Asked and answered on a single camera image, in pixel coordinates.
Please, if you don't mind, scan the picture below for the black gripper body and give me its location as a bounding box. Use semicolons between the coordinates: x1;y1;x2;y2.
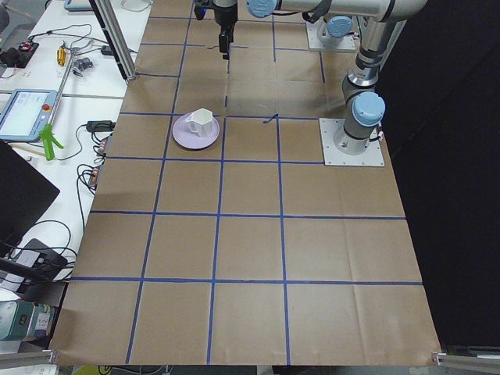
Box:
212;0;238;37

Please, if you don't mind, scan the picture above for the white angular cup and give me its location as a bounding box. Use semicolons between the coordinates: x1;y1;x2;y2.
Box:
186;108;213;138

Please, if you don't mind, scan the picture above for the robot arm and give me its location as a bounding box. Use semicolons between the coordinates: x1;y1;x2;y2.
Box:
326;15;353;38
245;1;427;155

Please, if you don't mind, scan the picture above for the lilac plate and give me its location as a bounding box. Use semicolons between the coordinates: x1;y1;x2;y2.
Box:
173;113;220;150

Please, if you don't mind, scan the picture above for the black power adapter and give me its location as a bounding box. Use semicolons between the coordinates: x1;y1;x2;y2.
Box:
86;120;116;133

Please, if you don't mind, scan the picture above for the yellow tool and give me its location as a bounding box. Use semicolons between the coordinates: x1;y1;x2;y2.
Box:
56;45;66;66

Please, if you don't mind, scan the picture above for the small circuit board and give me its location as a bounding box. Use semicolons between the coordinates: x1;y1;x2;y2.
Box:
96;136;112;157

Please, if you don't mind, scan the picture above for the teach pendant tablet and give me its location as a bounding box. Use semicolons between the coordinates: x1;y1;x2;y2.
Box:
1;89;57;142

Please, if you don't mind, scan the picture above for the black monitor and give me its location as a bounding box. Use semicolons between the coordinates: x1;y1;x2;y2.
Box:
1;142;60;256

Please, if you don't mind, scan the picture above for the black device on desk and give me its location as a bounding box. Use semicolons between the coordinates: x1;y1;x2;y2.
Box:
14;238;68;280

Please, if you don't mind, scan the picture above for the green tin box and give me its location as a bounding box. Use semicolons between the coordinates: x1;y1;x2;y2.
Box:
1;300;55;341

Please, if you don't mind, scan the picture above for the aluminium frame post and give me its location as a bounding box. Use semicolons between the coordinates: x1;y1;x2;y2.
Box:
89;0;137;81

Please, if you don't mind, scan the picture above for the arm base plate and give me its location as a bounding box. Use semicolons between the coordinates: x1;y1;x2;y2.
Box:
319;118;385;167
306;20;356;53

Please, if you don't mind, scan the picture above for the green-handled reacher stick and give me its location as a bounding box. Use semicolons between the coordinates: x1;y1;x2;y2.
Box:
39;42;74;161

